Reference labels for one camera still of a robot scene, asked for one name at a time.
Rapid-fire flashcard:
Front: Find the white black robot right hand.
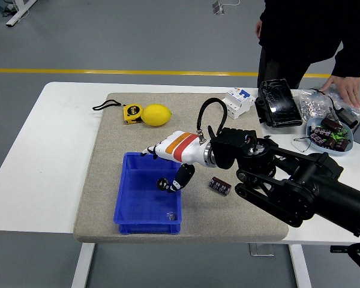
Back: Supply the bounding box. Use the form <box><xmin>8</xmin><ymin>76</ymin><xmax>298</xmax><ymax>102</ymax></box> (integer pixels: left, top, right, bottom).
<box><xmin>140</xmin><ymin>131</ymin><xmax>211</xmax><ymax>194</ymax></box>

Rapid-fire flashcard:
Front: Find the person's left hand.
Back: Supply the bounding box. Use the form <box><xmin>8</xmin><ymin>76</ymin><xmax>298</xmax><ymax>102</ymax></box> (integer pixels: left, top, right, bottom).
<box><xmin>320</xmin><ymin>74</ymin><xmax>360</xmax><ymax>109</ymax></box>

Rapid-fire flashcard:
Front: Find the blue plastic box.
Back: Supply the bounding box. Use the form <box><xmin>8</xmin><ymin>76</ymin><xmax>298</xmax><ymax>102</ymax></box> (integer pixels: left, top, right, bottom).
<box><xmin>113</xmin><ymin>151</ymin><xmax>183</xmax><ymax>235</ymax></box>

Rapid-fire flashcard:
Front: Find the clear bag of blue parts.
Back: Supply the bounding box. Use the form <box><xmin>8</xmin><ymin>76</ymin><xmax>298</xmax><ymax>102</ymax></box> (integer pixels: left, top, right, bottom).
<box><xmin>317</xmin><ymin>83</ymin><xmax>360</xmax><ymax>121</ymax></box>

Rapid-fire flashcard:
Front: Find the black power adapter brick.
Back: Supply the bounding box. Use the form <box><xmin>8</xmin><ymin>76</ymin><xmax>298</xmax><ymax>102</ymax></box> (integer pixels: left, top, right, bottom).
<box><xmin>337</xmin><ymin>107</ymin><xmax>360</xmax><ymax>129</ymax></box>

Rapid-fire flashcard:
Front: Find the clear bag of metal washers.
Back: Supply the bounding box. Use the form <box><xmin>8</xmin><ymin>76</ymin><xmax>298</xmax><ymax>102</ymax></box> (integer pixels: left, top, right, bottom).
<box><xmin>296</xmin><ymin>88</ymin><xmax>334</xmax><ymax>121</ymax></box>

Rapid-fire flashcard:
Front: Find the yellow lemon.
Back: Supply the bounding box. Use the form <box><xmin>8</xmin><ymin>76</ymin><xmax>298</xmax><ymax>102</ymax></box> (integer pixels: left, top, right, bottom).
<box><xmin>140</xmin><ymin>103</ymin><xmax>172</xmax><ymax>127</ymax></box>

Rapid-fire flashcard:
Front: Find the person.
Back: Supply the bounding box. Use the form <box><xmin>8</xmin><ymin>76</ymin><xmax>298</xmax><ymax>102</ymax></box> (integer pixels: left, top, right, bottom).
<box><xmin>254</xmin><ymin>0</ymin><xmax>360</xmax><ymax>109</ymax></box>

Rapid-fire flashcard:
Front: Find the light blue bowl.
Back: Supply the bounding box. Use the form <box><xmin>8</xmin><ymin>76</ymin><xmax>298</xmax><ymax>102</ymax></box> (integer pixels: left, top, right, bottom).
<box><xmin>305</xmin><ymin>116</ymin><xmax>355</xmax><ymax>157</ymax></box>

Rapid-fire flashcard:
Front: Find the yellow tape measure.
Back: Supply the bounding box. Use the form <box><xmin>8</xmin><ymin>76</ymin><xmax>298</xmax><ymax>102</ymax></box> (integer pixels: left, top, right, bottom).
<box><xmin>92</xmin><ymin>101</ymin><xmax>143</xmax><ymax>125</ymax></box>

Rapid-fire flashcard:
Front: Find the black plastic-wrapped device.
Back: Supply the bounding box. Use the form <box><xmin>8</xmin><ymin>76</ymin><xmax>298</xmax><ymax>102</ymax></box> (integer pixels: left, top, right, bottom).
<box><xmin>254</xmin><ymin>78</ymin><xmax>303</xmax><ymax>128</ymax></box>

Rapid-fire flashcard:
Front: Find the grey-brown mat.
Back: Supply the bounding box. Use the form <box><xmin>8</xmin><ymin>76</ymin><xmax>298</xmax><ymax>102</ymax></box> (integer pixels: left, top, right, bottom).
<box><xmin>73</xmin><ymin>92</ymin><xmax>289</xmax><ymax>244</ymax></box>

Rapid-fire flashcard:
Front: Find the white circuit breaker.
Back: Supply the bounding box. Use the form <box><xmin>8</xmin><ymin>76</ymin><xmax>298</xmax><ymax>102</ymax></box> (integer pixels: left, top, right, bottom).
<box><xmin>221</xmin><ymin>86</ymin><xmax>257</xmax><ymax>120</ymax></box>

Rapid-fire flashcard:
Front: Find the white table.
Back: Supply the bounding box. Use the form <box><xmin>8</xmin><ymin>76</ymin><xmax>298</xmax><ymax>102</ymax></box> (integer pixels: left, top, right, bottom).
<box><xmin>0</xmin><ymin>82</ymin><xmax>360</xmax><ymax>245</ymax></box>

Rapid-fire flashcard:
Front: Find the white table leg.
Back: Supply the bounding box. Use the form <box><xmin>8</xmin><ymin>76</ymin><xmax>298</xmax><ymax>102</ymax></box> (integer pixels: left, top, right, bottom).
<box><xmin>71</xmin><ymin>242</ymin><xmax>95</xmax><ymax>288</ymax></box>
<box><xmin>289</xmin><ymin>244</ymin><xmax>313</xmax><ymax>288</ymax></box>

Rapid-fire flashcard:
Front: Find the white furniture foot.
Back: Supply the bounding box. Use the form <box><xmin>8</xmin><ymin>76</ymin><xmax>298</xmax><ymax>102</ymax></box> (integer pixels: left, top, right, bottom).
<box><xmin>5</xmin><ymin>0</ymin><xmax>38</xmax><ymax>28</ymax></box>

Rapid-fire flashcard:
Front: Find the thin black cord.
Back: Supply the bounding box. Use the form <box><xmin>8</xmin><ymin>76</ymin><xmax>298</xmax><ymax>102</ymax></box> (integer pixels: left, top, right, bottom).
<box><xmin>290</xmin><ymin>136</ymin><xmax>315</xmax><ymax>152</ymax></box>

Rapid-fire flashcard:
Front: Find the grey metal bracket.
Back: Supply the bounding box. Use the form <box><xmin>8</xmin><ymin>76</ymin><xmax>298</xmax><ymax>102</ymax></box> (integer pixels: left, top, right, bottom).
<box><xmin>248</xmin><ymin>243</ymin><xmax>275</xmax><ymax>257</ymax></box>

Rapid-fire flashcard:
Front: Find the black robot torso bracket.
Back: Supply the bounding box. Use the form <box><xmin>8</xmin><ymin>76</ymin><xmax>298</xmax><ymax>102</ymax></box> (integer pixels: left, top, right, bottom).
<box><xmin>329</xmin><ymin>242</ymin><xmax>360</xmax><ymax>288</ymax></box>

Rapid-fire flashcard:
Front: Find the black cable bundle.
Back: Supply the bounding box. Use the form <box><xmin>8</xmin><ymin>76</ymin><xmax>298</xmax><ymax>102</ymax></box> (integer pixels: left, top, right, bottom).
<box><xmin>0</xmin><ymin>2</ymin><xmax>19</xmax><ymax>18</ymax></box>

